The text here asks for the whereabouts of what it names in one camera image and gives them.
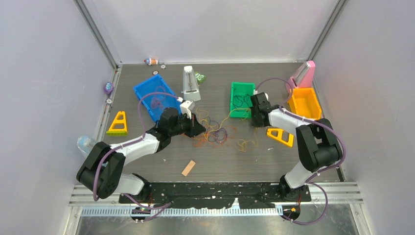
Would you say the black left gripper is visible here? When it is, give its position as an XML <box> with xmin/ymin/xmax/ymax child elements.
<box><xmin>169</xmin><ymin>112</ymin><xmax>206</xmax><ymax>138</ymax></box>

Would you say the coloured cable bundle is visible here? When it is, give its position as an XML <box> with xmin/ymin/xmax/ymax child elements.
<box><xmin>191</xmin><ymin>108</ymin><xmax>237</xmax><ymax>149</ymax></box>

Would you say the dark purple cable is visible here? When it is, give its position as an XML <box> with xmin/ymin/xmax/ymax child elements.
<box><xmin>233</xmin><ymin>93</ymin><xmax>253</xmax><ymax>113</ymax></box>

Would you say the yellow cable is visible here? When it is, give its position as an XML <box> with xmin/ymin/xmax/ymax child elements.
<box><xmin>220</xmin><ymin>107</ymin><xmax>260</xmax><ymax>153</ymax></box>

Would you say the red purple cable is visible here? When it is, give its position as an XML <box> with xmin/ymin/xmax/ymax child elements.
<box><xmin>149</xmin><ymin>85</ymin><xmax>167</xmax><ymax>111</ymax></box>

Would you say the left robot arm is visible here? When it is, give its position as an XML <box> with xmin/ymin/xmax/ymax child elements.
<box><xmin>76</xmin><ymin>108</ymin><xmax>206</xmax><ymax>203</ymax></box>

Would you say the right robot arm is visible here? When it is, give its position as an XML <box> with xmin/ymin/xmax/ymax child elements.
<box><xmin>250</xmin><ymin>93</ymin><xmax>343</xmax><ymax>201</ymax></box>

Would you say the green plastic bin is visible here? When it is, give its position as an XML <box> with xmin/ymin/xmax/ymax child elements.
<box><xmin>230</xmin><ymin>82</ymin><xmax>255</xmax><ymax>119</ymax></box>

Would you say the white metronome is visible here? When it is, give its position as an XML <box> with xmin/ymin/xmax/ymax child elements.
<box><xmin>183</xmin><ymin>66</ymin><xmax>201</xmax><ymax>101</ymax></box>

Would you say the flat wooden block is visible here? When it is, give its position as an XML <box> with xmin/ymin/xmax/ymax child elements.
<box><xmin>181</xmin><ymin>160</ymin><xmax>196</xmax><ymax>177</ymax></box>

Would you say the orange plastic bin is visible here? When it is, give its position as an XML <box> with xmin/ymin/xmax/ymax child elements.
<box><xmin>288</xmin><ymin>88</ymin><xmax>322</xmax><ymax>120</ymax></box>

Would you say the blue plastic bin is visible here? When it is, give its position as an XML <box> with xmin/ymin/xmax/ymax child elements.
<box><xmin>133</xmin><ymin>74</ymin><xmax>182</xmax><ymax>122</ymax></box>

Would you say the green monster toy block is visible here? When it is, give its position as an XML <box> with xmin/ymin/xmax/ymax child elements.
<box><xmin>195</xmin><ymin>72</ymin><xmax>206</xmax><ymax>84</ymax></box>

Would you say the pink metronome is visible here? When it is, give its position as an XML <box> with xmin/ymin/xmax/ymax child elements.
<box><xmin>286</xmin><ymin>60</ymin><xmax>316</xmax><ymax>92</ymax></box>

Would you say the small clown figurine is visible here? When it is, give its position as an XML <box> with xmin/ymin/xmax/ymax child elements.
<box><xmin>143</xmin><ymin>57</ymin><xmax>159</xmax><ymax>66</ymax></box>

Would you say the yellow triangle on green base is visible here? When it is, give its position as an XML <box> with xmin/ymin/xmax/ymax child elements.
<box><xmin>106</xmin><ymin>111</ymin><xmax>128</xmax><ymax>136</ymax></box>

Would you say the purple round toy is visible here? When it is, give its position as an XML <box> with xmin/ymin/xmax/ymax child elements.
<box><xmin>104</xmin><ymin>82</ymin><xmax>114</xmax><ymax>95</ymax></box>

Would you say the clear plastic bottle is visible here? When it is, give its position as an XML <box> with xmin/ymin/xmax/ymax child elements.
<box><xmin>77</xmin><ymin>136</ymin><xmax>97</xmax><ymax>158</ymax></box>

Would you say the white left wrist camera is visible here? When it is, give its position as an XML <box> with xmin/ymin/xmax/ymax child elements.
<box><xmin>177</xmin><ymin>97</ymin><xmax>195</xmax><ymax>119</ymax></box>

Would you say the yellow triangular plastic frame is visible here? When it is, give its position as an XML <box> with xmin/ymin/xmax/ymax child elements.
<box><xmin>266</xmin><ymin>128</ymin><xmax>295</xmax><ymax>148</ymax></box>

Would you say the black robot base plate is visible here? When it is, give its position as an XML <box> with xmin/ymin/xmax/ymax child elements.
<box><xmin>115</xmin><ymin>182</ymin><xmax>311</xmax><ymax>209</ymax></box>

